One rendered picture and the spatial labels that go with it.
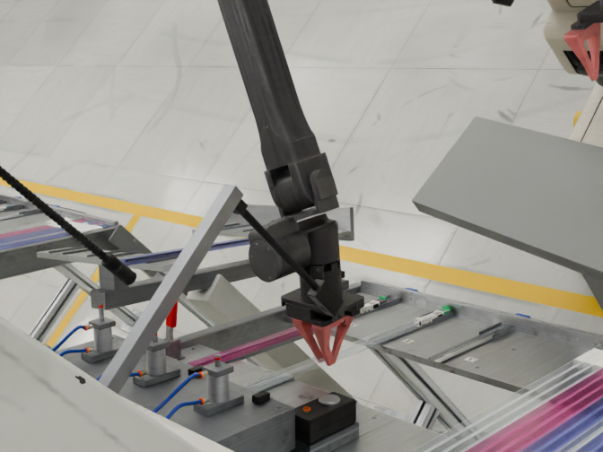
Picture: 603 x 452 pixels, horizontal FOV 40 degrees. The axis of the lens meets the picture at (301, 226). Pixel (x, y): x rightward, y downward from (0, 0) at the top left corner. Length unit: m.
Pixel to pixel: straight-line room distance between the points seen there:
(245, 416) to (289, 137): 0.38
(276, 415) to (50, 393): 0.46
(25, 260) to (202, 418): 1.14
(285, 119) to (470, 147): 0.77
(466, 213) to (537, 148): 0.19
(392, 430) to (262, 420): 0.18
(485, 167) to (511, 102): 1.02
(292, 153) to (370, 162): 1.77
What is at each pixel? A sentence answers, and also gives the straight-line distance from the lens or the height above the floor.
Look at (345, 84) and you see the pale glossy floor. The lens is 3.20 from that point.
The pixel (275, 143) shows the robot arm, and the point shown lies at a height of 1.19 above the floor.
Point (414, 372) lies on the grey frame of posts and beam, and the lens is 1.75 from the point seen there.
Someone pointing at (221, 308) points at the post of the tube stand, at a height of 0.80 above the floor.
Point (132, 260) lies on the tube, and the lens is 1.29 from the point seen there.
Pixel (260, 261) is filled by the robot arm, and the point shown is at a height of 1.13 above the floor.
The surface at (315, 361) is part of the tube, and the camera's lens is 1.15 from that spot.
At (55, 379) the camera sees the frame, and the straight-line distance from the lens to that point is 0.44.
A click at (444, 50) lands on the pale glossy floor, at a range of 3.06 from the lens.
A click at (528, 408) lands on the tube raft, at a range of 1.04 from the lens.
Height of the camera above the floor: 1.81
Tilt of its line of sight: 40 degrees down
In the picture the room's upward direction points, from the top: 42 degrees counter-clockwise
